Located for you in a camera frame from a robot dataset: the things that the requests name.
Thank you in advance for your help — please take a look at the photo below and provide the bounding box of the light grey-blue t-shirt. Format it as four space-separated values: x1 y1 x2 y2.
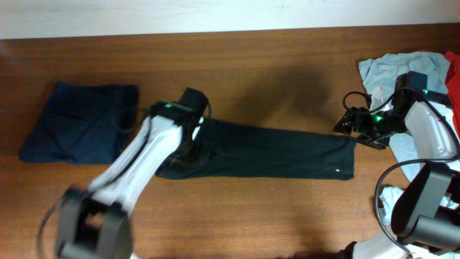
359 51 451 226

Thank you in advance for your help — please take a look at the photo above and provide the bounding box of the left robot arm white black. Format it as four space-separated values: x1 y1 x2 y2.
53 88 210 259

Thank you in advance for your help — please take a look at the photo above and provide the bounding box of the folded navy blue garment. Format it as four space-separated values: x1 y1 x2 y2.
19 83 139 164

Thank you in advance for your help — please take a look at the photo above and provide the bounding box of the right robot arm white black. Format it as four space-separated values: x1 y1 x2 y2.
333 71 459 258

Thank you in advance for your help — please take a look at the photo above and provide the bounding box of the black t-shirt white logo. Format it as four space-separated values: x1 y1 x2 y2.
157 119 357 181

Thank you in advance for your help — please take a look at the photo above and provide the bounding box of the red garment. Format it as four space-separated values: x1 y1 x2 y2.
421 50 459 135

